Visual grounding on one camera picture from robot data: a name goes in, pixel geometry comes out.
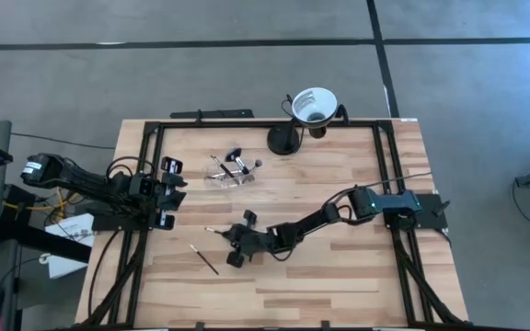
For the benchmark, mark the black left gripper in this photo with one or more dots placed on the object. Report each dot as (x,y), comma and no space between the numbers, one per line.
(164,220)

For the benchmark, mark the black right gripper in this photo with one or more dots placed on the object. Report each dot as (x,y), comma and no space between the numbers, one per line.
(251,239)

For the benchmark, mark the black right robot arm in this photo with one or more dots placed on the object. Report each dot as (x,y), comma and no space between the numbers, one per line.
(311,223)

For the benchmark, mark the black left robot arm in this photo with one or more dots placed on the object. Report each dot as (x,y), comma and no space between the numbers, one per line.
(76,177)

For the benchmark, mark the clear acrylic brush organizer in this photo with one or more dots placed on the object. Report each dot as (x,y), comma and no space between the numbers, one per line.
(228,183)

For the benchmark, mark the black bar device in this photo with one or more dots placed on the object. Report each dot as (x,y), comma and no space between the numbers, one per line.
(214,113)

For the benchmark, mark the black gooseneck desk lamp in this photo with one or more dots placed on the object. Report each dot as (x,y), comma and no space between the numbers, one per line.
(283,140)

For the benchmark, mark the white paper sheet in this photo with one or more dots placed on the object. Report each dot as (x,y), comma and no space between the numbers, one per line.
(65,269)

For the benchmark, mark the black stand beam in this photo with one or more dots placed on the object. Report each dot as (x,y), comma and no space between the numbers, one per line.
(39,236)

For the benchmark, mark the white tape strip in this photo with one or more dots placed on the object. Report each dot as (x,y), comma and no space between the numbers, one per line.
(410,120)

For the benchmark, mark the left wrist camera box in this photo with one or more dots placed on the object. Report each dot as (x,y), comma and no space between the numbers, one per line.
(143,185)

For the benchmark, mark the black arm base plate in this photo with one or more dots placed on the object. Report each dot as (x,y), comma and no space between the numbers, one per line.
(108,223)
(430,213)

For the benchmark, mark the black aluminium table frame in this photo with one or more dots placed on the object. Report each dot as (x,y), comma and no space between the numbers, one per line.
(246,124)

